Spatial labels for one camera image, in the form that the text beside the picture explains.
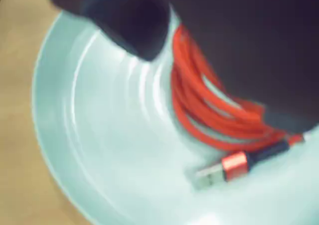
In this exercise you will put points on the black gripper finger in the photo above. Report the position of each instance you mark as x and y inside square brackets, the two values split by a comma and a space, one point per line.
[129, 18]
[249, 35]

